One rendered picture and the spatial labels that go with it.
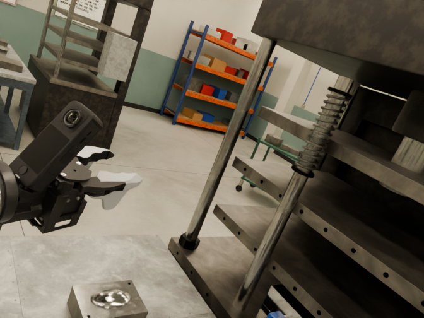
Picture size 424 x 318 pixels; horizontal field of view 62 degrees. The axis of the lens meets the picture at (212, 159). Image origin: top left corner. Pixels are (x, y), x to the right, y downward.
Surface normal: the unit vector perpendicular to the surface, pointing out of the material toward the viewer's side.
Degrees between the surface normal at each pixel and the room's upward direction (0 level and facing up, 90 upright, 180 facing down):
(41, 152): 59
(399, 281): 90
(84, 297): 0
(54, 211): 98
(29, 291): 0
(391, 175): 90
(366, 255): 90
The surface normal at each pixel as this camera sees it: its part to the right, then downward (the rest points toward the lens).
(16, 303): 0.35, -0.90
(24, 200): 0.74, 0.55
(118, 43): 0.55, 0.43
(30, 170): -0.19, -0.39
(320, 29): -0.78, -0.12
